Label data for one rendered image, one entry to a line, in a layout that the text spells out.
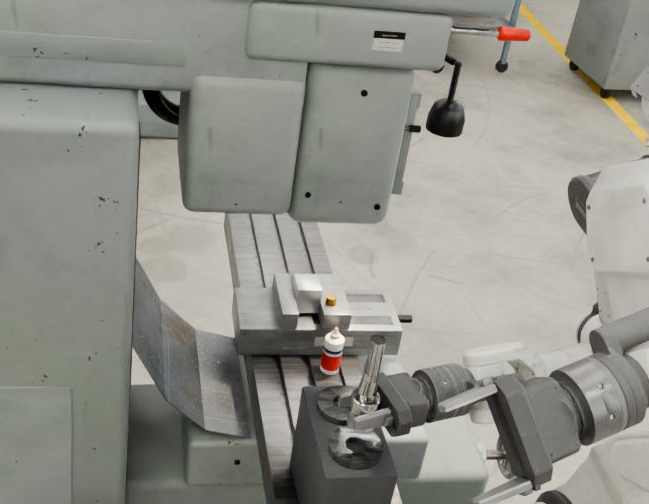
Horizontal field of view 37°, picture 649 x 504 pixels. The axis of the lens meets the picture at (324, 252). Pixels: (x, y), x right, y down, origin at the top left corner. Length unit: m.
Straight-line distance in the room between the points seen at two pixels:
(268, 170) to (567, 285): 2.79
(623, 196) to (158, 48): 0.73
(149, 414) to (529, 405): 1.29
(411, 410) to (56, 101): 0.73
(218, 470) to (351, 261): 2.21
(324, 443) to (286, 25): 0.67
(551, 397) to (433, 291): 2.99
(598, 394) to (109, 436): 1.04
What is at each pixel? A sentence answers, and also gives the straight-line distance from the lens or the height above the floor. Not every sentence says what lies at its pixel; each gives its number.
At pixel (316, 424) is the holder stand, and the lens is 1.65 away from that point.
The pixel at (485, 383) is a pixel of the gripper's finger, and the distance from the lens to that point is 1.06.
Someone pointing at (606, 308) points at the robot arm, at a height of 1.32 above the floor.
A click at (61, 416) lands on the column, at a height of 0.98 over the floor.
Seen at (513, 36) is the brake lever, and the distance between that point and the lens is 1.68.
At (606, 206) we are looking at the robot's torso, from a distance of 1.45.
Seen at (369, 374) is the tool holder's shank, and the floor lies 1.28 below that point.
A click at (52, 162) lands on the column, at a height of 1.49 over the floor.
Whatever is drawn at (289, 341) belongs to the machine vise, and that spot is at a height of 0.96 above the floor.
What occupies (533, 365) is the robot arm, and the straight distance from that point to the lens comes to 1.68.
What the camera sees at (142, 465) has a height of 0.72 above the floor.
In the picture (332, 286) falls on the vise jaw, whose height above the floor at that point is 1.03.
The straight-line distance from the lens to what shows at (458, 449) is 2.25.
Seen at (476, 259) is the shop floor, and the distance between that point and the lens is 4.33.
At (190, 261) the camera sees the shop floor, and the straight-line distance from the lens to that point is 3.99.
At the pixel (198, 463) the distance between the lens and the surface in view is 2.01.
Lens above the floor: 2.22
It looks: 32 degrees down
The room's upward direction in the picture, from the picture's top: 9 degrees clockwise
